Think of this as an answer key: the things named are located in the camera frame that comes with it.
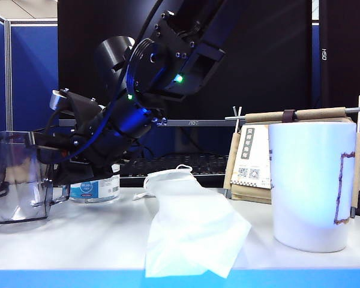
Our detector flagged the white ceramic cup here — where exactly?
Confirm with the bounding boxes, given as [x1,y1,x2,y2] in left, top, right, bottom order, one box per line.
[267,121,358,253]

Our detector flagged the translucent right gripper finger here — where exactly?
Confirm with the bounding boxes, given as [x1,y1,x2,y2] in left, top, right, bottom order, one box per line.
[29,131,67,151]
[38,149,70,187]

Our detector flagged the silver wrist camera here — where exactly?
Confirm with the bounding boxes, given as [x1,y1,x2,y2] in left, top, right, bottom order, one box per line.
[49,88,76,112]

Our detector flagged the black computer keyboard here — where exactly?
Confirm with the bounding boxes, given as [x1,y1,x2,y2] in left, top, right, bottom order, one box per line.
[119,153,230,187]

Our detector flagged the transparent plastic cup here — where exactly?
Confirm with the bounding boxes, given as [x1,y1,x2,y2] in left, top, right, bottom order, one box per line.
[0,129,70,225]

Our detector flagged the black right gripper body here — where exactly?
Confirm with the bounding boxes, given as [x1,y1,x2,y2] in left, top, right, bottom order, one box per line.
[52,89,130,187]

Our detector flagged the white desk calendar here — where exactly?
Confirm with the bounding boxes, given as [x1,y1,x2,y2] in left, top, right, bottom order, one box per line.
[230,123,272,190]

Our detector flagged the desk calendar on stand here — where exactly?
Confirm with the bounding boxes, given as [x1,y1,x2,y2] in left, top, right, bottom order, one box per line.
[224,94,360,218]

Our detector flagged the black AOC computer monitor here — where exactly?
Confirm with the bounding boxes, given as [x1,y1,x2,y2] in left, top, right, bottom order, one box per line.
[57,0,313,154]

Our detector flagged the white face mask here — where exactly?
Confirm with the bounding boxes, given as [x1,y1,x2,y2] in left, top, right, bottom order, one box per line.
[132,164,253,278]

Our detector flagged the beige fabric roll pouch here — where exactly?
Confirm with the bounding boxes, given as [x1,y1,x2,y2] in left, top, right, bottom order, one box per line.
[223,107,360,205]

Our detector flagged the black HSD computer monitor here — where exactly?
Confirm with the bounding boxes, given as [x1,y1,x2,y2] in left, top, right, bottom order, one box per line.
[319,0,360,121]

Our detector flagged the clear hand sanitizer pump bottle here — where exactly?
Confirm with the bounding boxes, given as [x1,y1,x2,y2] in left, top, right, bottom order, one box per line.
[69,172,121,205]

